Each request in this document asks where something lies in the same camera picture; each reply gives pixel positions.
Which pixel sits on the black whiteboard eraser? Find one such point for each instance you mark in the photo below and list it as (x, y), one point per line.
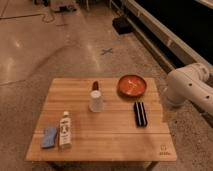
(140, 114)

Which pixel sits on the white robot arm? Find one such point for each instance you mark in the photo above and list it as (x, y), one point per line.
(190, 83)

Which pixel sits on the dark red small object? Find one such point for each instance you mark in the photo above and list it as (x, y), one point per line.
(95, 86)

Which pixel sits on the white paper cup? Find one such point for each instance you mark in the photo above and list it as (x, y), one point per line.
(96, 102)

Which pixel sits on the orange round bowl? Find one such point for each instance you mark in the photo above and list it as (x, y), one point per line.
(131, 86)

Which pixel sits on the wooden folding table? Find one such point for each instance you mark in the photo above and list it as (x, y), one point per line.
(110, 135)

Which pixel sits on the white glue bottle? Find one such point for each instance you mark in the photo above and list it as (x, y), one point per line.
(65, 131)

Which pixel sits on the black box on floor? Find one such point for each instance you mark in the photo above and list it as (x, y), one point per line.
(121, 25)

